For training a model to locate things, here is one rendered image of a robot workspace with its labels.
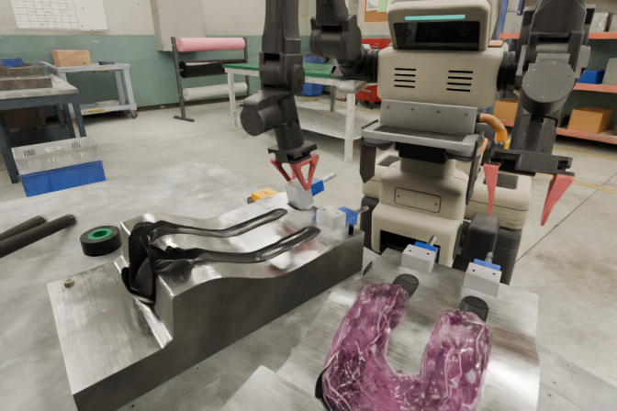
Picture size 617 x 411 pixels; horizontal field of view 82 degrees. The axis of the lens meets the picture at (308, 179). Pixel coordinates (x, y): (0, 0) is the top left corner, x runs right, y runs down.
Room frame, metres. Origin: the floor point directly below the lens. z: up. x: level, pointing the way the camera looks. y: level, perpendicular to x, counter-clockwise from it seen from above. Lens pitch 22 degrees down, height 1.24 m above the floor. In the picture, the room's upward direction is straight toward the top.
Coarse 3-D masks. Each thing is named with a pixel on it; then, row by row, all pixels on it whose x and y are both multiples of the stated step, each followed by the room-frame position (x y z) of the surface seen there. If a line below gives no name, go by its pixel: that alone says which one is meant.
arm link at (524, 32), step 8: (528, 8) 0.69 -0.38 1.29; (536, 8) 0.67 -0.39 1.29; (592, 8) 0.64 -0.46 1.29; (528, 16) 0.68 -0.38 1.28; (592, 16) 0.64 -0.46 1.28; (528, 24) 0.68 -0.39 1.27; (584, 24) 0.64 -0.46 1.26; (520, 32) 0.68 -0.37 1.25; (528, 32) 0.67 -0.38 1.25; (520, 40) 0.67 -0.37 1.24; (584, 40) 0.63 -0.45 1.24; (520, 48) 0.67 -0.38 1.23
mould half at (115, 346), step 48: (192, 240) 0.52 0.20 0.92; (240, 240) 0.59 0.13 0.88; (336, 240) 0.58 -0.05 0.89; (48, 288) 0.48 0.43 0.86; (96, 288) 0.48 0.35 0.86; (192, 288) 0.39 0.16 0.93; (240, 288) 0.43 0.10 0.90; (288, 288) 0.49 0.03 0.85; (96, 336) 0.38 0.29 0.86; (144, 336) 0.38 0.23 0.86; (192, 336) 0.38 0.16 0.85; (240, 336) 0.43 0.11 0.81; (96, 384) 0.31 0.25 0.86; (144, 384) 0.34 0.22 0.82
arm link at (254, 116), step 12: (300, 72) 0.70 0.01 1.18; (264, 84) 0.74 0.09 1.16; (300, 84) 0.71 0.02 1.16; (252, 96) 0.68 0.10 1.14; (264, 96) 0.67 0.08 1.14; (276, 96) 0.68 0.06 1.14; (252, 108) 0.65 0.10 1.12; (264, 108) 0.66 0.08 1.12; (276, 108) 0.68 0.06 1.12; (252, 120) 0.65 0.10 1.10; (264, 120) 0.65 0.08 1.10; (276, 120) 0.68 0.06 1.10; (252, 132) 0.66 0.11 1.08
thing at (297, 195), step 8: (328, 176) 0.78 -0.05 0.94; (288, 184) 0.73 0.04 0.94; (296, 184) 0.72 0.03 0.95; (312, 184) 0.73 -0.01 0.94; (320, 184) 0.74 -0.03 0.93; (288, 192) 0.73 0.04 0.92; (296, 192) 0.70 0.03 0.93; (304, 192) 0.71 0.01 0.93; (312, 192) 0.73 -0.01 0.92; (288, 200) 0.73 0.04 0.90; (296, 200) 0.71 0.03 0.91; (304, 200) 0.71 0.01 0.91; (312, 200) 0.72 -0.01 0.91
